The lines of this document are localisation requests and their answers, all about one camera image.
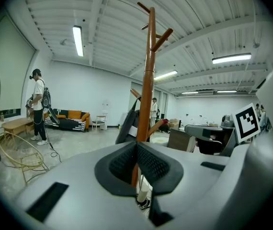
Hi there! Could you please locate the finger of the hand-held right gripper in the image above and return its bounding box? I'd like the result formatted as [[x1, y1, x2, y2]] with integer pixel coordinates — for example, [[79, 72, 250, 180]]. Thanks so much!
[[184, 125, 234, 143]]

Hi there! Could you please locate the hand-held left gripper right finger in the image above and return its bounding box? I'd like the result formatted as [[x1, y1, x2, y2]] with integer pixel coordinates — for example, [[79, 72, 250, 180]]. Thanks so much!
[[136, 141, 246, 230]]

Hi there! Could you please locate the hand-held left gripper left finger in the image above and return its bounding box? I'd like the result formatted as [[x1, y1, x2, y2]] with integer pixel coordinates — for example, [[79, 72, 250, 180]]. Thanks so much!
[[14, 141, 155, 230]]

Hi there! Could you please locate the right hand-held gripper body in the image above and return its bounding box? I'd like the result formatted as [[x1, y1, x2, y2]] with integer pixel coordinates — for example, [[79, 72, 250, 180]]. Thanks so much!
[[216, 54, 273, 230]]

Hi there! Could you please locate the brown wooden coat rack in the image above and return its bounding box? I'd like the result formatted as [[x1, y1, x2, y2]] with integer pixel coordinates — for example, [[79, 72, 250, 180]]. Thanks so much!
[[130, 1, 174, 188]]

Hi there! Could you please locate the grey round appliance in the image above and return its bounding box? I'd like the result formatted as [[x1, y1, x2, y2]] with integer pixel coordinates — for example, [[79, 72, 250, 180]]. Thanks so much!
[[220, 115, 235, 129]]

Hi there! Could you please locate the dark wooden cabinet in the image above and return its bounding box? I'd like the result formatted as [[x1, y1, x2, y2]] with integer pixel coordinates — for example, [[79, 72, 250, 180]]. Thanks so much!
[[167, 127, 190, 151]]

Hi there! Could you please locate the egg-shaped beanbag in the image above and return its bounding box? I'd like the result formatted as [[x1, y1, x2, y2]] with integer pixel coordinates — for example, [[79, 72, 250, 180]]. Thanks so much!
[[150, 136, 169, 145]]

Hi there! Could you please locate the black and orange sofa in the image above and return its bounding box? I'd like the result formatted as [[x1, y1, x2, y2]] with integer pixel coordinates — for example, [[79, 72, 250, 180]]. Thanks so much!
[[44, 108, 91, 132]]

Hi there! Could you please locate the striped black white blanket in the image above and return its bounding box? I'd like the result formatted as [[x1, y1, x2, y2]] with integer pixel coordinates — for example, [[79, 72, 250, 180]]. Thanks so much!
[[44, 108, 86, 131]]

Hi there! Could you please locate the white wooden chair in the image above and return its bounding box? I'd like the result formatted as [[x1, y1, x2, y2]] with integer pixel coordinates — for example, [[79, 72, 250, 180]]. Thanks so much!
[[92, 115, 107, 131]]

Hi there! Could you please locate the black hanging bag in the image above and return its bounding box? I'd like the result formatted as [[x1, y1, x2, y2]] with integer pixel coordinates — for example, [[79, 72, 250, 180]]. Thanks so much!
[[115, 97, 142, 145]]

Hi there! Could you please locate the light wooden coffee table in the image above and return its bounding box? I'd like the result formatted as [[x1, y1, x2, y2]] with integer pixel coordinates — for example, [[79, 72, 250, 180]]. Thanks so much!
[[1, 117, 35, 137]]

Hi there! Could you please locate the black cable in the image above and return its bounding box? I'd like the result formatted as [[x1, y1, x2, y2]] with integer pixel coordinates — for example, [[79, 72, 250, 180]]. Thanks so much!
[[45, 128, 62, 163]]

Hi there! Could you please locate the yellow wire chair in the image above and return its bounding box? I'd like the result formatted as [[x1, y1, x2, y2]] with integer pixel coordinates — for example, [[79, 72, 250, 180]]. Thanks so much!
[[0, 131, 50, 186]]

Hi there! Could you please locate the black oval frame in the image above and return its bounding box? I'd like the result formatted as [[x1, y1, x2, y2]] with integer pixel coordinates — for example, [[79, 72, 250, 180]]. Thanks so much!
[[47, 107, 61, 126]]

